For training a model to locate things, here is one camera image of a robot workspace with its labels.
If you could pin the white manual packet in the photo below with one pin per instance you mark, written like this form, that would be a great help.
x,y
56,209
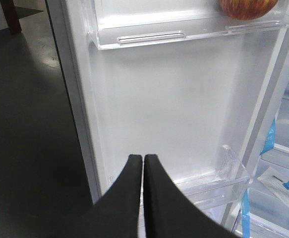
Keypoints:
x,y
276,183

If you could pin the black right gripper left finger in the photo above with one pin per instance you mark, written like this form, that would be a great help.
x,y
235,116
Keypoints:
x,y
116,213

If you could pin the clear upper door bin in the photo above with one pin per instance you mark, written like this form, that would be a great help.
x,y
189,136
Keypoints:
x,y
114,24

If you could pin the clear lower door bin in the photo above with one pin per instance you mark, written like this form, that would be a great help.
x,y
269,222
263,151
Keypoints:
x,y
209,176

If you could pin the fridge door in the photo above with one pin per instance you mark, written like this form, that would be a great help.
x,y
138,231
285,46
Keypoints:
x,y
130,101

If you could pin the grey fridge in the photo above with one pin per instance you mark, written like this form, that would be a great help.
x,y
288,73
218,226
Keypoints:
x,y
262,214

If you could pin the clear door bin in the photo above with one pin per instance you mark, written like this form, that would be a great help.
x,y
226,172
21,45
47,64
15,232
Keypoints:
x,y
114,24
209,176

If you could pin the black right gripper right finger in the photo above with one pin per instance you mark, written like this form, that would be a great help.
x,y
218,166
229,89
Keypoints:
x,y
168,213

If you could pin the red yellow apple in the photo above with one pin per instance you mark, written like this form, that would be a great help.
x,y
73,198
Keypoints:
x,y
246,9

